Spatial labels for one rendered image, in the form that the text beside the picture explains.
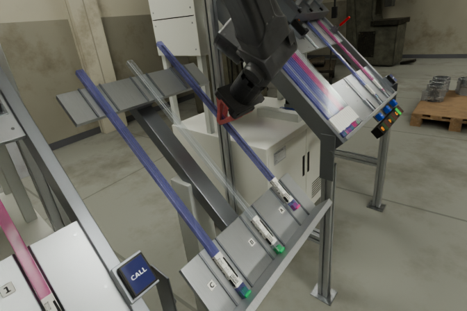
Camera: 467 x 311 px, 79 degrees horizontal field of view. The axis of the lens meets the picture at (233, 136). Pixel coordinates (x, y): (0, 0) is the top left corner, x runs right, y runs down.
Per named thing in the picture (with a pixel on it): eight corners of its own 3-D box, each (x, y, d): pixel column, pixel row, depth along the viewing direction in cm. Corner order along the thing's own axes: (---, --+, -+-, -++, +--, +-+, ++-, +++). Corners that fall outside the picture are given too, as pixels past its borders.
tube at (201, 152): (280, 250, 54) (283, 248, 53) (276, 255, 53) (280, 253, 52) (131, 63, 63) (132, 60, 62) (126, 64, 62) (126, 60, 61)
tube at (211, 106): (296, 207, 61) (299, 205, 60) (293, 211, 60) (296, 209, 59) (160, 44, 70) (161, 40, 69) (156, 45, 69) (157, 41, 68)
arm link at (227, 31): (262, 80, 43) (297, 38, 44) (204, 31, 43) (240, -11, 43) (252, 94, 55) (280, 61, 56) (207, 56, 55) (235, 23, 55)
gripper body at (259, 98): (212, 94, 56) (228, 69, 51) (242, 82, 64) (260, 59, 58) (232, 119, 55) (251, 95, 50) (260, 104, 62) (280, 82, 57)
